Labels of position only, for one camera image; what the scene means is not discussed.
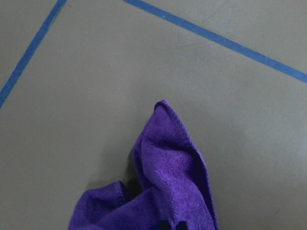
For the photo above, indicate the purple microfibre cloth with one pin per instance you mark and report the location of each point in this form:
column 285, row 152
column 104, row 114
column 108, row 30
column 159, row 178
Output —
column 176, row 193

